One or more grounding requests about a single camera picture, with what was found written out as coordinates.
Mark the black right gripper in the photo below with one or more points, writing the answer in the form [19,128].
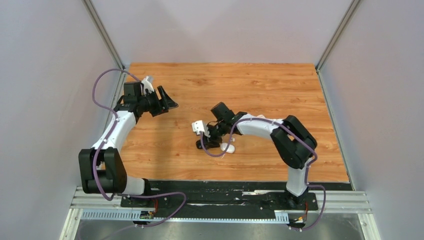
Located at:
[211,141]

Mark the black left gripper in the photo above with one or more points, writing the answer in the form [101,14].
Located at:
[163,105]

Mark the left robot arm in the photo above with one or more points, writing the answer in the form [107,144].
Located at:
[101,167]

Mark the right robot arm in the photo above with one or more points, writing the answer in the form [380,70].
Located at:
[294,143]

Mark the white oval charging case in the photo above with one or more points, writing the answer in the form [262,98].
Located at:
[227,148]

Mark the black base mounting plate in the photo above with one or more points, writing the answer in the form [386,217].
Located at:
[223,192]

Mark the aluminium frame rail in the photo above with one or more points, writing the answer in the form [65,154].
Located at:
[237,211]

